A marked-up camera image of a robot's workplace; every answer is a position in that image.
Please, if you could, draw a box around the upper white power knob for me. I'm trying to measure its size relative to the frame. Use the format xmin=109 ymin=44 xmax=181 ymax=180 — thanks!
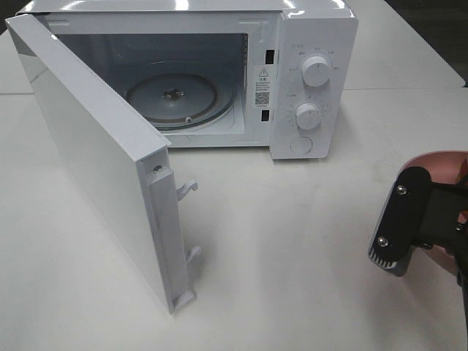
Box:
xmin=301 ymin=53 xmax=332 ymax=87

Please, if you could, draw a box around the round white door button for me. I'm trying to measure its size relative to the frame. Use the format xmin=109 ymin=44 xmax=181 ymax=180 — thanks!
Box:
xmin=290 ymin=137 xmax=313 ymax=154

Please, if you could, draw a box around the white microwave oven body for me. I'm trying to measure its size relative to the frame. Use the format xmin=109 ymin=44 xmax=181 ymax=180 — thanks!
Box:
xmin=14 ymin=1 xmax=358 ymax=159

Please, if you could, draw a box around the pink round plate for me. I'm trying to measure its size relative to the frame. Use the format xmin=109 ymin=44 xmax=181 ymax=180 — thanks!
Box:
xmin=399 ymin=151 xmax=467 ymax=275

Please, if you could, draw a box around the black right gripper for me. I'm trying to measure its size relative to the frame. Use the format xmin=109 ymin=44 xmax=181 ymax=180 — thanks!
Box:
xmin=420 ymin=182 xmax=468 ymax=304

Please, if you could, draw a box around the lower white timer knob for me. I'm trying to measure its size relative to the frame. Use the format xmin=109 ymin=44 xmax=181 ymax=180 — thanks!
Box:
xmin=295 ymin=103 xmax=322 ymax=130

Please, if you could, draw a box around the glass microwave turntable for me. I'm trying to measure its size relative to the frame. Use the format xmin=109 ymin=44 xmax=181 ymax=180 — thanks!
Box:
xmin=126 ymin=74 xmax=235 ymax=131

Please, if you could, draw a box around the white microwave door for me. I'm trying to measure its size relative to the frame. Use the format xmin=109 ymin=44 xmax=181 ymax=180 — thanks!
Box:
xmin=6 ymin=15 xmax=200 ymax=312

